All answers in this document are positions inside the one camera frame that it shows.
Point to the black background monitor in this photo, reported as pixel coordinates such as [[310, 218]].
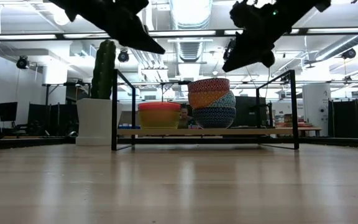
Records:
[[6, 111]]

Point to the blue-inside orange-outside ceramic bowl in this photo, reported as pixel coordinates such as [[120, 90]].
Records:
[[204, 99]]

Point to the black aluminium table frame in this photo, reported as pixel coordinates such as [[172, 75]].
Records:
[[337, 141]]

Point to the striped-inside red-outside ceramic bowl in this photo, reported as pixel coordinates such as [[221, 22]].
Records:
[[208, 85]]

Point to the orange plastic bowl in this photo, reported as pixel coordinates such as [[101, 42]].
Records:
[[158, 106]]

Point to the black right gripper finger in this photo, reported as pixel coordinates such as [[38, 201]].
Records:
[[245, 53]]

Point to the orange-inside teal-outside ceramic bowl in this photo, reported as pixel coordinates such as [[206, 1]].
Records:
[[227, 101]]

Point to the silver ventilation duct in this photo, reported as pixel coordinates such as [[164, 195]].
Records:
[[340, 46]]

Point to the dark blue patterned ceramic bowl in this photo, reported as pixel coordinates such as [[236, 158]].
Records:
[[214, 117]]

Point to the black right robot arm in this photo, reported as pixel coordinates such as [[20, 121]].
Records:
[[306, 6]]

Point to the black-framed wooden shelf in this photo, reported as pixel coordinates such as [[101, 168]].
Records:
[[166, 132]]

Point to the black room divider panel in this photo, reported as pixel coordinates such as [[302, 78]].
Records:
[[353, 118]]

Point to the black overhead crossbar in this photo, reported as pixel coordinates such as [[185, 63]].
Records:
[[303, 31]]

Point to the green column cactus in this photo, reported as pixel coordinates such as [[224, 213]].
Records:
[[103, 68]]

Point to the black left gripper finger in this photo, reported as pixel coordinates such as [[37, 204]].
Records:
[[141, 40]]

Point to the ribbed silver ceiling duct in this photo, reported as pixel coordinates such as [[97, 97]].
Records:
[[191, 15]]

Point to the person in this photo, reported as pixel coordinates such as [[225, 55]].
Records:
[[185, 118]]

